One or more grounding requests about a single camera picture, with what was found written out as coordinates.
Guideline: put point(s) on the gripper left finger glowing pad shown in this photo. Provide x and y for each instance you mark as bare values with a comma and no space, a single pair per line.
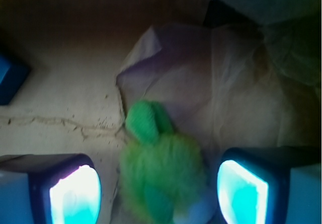
58,188

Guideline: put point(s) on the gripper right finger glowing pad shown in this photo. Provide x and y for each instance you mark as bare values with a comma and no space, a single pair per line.
270,185

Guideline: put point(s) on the green plush animal toy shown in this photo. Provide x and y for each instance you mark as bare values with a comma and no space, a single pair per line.
163,178

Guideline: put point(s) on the brown paper bag liner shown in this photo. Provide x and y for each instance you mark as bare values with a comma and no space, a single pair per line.
230,73

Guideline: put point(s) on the blue block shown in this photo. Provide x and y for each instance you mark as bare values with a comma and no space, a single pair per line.
13,74

